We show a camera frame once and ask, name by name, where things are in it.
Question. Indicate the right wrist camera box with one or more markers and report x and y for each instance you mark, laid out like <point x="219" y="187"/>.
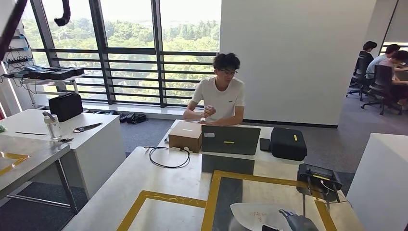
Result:
<point x="270" y="228"/>

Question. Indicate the black window frame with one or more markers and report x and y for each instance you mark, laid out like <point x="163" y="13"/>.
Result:
<point x="159" y="63"/>

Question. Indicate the clear water bottle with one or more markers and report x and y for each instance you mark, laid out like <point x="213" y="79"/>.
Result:
<point x="53" y="129"/>

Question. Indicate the black carry case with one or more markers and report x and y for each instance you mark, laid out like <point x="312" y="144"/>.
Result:
<point x="287" y="145"/>
<point x="65" y="106"/>

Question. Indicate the thin black strip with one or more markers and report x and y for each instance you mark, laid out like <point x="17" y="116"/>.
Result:
<point x="30" y="133"/>

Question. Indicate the black controller device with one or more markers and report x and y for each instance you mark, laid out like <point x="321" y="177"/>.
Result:
<point x="306" y="186"/>

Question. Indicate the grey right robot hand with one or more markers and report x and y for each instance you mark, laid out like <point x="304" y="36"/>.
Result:
<point x="301" y="223"/>

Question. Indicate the black office chair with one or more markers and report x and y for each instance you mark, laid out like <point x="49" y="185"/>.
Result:
<point x="382" y="78"/>
<point x="360" y="68"/>

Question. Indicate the cardboard box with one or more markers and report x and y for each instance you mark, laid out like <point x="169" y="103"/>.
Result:
<point x="185" y="137"/>

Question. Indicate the grey laptop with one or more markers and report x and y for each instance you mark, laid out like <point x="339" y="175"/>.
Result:
<point x="242" y="137"/>

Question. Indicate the wall power strip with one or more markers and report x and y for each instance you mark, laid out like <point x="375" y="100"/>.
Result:
<point x="19" y="60"/>

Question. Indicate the white desk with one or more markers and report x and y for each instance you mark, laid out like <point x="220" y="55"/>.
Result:
<point x="261" y="157"/>

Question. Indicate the white side table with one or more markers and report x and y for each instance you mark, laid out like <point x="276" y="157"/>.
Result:
<point x="35" y="82"/>

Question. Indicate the black gear on floor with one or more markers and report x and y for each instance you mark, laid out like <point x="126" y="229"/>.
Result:
<point x="137" y="118"/>

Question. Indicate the dark diagonal bar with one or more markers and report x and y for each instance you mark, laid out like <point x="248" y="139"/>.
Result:
<point x="11" y="25"/>

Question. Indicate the steel table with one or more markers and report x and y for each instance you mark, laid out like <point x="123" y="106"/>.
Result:
<point x="38" y="153"/>

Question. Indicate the row of black chargers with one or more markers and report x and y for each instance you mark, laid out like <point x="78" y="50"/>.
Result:
<point x="60" y="75"/>

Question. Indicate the white part with orange writing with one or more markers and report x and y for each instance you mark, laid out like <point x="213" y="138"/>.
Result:
<point x="255" y="216"/>

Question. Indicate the hand saw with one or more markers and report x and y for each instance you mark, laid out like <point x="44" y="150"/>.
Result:
<point x="81" y="128"/>

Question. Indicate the person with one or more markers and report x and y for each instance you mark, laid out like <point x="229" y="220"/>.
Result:
<point x="374" y="65"/>
<point x="401" y="56"/>
<point x="369" y="46"/>
<point x="223" y="98"/>

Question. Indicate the black phone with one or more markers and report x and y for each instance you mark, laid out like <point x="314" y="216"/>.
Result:
<point x="265" y="144"/>

